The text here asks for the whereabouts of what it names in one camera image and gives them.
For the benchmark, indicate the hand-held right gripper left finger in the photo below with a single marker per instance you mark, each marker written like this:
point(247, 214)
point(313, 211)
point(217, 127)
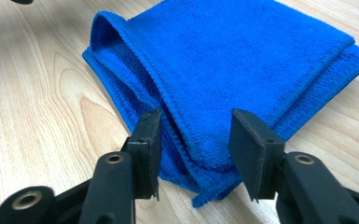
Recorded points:
point(146, 155)

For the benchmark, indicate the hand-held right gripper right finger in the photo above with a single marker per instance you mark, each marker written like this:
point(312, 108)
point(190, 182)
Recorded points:
point(255, 155)

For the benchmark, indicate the blue microfibre cloth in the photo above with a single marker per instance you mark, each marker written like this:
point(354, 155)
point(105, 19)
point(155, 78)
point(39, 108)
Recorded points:
point(214, 62)

